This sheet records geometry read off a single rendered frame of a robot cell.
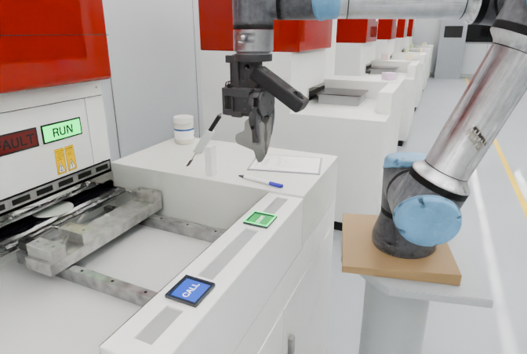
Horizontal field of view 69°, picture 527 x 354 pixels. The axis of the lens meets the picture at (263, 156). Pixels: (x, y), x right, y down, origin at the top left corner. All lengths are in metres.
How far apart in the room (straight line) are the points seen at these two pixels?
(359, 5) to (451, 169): 0.36
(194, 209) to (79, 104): 0.43
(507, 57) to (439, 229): 0.32
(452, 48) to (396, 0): 12.15
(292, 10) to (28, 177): 0.75
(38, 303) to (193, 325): 0.44
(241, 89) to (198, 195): 0.45
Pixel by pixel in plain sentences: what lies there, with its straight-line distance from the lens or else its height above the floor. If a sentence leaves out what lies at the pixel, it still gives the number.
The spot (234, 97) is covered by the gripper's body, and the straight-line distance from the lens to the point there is 0.74.
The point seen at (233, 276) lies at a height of 0.96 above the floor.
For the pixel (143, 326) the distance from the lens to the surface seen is 0.60.
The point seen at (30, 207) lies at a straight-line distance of 1.11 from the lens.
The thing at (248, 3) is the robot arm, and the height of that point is 1.39.
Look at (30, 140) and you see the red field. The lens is 1.09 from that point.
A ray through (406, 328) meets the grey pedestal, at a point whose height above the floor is 0.65.
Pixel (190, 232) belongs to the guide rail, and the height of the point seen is 0.83.
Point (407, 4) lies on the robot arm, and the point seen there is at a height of 1.40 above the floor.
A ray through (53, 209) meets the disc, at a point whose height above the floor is 0.90.
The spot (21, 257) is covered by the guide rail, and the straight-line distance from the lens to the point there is 1.09.
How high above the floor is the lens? 1.35
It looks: 18 degrees down
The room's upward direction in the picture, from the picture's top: straight up
